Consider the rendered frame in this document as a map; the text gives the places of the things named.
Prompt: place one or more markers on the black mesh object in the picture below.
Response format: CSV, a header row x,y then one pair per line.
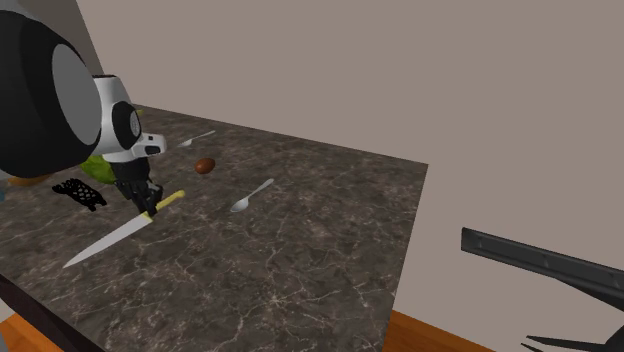
x,y
80,192

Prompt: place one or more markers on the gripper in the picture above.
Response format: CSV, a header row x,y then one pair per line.
x,y
130,169

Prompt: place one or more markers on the brown egg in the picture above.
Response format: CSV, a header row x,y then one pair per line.
x,y
204,166

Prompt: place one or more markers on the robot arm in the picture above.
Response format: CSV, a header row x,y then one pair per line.
x,y
29,97

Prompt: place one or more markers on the silver spoon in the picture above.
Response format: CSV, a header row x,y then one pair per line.
x,y
249,197
196,138

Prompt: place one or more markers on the green leafy vegetable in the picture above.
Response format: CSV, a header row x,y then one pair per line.
x,y
97,170

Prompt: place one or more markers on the orange round object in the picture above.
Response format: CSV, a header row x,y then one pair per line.
x,y
27,180

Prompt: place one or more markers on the black angular bar frame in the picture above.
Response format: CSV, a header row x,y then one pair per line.
x,y
546,261

